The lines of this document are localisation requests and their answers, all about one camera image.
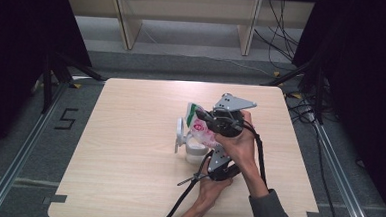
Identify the light wooden shelf unit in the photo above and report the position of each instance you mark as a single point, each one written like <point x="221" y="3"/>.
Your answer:
<point x="186" y="8"/>

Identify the pink and white plastic bag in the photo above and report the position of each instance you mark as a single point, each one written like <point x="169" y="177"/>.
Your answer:
<point x="201" y="132"/>

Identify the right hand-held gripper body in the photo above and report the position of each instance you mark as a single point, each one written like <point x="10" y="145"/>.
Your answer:
<point x="228" y="123"/>

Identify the black metal stand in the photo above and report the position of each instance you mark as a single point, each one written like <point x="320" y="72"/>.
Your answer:
<point x="319" y="88"/>
<point x="48" y="81"/>

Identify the person's left hand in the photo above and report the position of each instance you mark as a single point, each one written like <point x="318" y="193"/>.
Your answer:
<point x="211" y="191"/>

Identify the yellow tape piece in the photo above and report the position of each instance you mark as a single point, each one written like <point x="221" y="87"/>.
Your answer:
<point x="276" y="74"/>
<point x="77" y="86"/>
<point x="295" y="95"/>

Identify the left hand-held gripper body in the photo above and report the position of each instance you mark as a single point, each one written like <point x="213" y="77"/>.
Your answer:
<point x="219" y="160"/>

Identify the black curtain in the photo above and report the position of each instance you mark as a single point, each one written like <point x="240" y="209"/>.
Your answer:
<point x="366" y="81"/>
<point x="16" y="62"/>

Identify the person's right hand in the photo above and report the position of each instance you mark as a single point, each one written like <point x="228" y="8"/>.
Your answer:
<point x="242" y="147"/>

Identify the metal floor rail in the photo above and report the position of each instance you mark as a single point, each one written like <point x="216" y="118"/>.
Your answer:
<point x="340" y="183"/>
<point x="18" y="162"/>

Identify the clear container with white lid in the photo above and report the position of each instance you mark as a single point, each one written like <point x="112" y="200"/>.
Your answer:
<point x="195" y="152"/>

